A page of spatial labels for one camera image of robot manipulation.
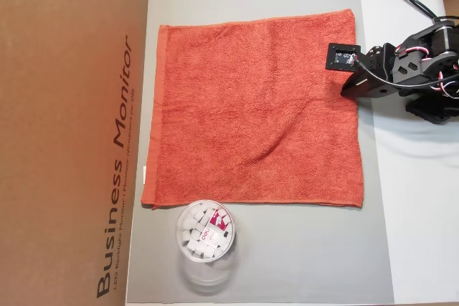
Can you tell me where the red white label card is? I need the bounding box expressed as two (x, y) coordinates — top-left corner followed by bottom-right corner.
(202, 208), (231, 248)

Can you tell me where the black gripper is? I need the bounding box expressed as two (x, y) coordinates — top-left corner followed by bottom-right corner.
(340, 43), (398, 99)

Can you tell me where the brown Business Monitor cardboard box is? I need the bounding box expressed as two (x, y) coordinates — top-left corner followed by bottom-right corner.
(0, 0), (151, 306)

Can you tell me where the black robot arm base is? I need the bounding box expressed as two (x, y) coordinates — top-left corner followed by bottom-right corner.
(404, 94), (459, 126)

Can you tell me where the clear plastic jar with erasers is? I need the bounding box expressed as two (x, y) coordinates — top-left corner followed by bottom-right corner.
(174, 200), (240, 295)

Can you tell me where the orange terry towel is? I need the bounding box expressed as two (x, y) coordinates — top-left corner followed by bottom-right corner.
(140, 7), (365, 210)

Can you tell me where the grey table mat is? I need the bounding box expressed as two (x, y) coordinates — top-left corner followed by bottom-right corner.
(125, 0), (395, 305)

